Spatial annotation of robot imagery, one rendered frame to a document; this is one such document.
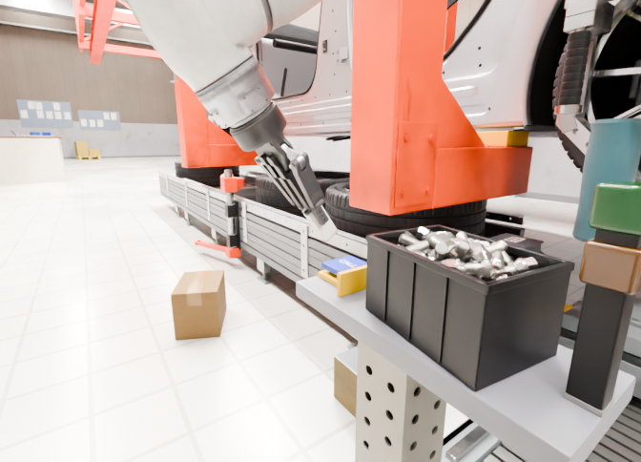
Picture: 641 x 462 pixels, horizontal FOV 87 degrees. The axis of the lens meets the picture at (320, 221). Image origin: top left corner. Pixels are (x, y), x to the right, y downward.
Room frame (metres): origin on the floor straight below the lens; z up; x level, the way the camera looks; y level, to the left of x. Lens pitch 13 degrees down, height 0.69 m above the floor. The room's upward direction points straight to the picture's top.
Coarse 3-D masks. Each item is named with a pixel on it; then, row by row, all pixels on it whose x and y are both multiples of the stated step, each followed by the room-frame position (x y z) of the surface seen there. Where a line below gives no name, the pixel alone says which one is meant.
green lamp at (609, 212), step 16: (608, 192) 0.28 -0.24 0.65; (624, 192) 0.27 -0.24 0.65; (640, 192) 0.26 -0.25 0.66; (592, 208) 0.29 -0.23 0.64; (608, 208) 0.28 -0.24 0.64; (624, 208) 0.27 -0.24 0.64; (640, 208) 0.26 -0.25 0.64; (592, 224) 0.28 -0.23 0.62; (608, 224) 0.28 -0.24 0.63; (624, 224) 0.27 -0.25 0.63; (640, 224) 0.26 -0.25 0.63
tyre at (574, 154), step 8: (560, 64) 0.99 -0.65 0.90; (560, 72) 0.99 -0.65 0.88; (560, 80) 0.98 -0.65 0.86; (552, 96) 1.00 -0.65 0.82; (552, 104) 1.00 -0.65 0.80; (560, 136) 0.97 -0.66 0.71; (568, 144) 0.95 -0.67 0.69; (568, 152) 0.95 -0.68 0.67; (576, 152) 0.93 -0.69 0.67; (576, 160) 0.93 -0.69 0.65; (584, 160) 0.91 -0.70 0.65
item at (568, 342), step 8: (568, 304) 1.02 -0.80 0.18; (560, 336) 0.85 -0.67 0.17; (568, 336) 0.88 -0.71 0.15; (560, 344) 0.85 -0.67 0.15; (568, 344) 0.83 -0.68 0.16; (624, 352) 0.78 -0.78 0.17; (624, 360) 0.77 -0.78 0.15; (632, 360) 0.76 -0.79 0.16; (640, 360) 0.75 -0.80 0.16; (624, 368) 0.73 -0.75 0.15; (632, 368) 0.72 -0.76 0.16; (640, 368) 0.71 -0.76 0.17; (640, 376) 0.71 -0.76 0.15; (640, 384) 0.71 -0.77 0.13; (640, 392) 0.70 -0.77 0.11
